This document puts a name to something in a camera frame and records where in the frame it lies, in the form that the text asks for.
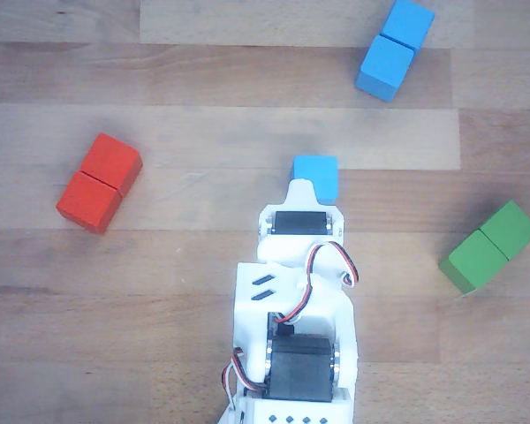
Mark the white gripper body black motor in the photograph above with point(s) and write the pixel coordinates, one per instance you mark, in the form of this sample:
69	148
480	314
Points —
300	223

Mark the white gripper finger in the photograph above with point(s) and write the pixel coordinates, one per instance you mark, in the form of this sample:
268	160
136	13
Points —
302	194

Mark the long red block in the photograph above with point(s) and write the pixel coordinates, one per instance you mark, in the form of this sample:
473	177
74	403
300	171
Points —
93	199

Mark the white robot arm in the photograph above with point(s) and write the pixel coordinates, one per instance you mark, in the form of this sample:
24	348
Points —
247	318

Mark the small blue cube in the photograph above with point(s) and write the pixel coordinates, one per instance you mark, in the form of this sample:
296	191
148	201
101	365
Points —
320	174

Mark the long green block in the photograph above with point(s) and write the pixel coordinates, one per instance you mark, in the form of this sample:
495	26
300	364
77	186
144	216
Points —
481	260

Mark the long blue block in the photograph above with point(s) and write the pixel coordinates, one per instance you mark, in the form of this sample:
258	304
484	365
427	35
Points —
386	62

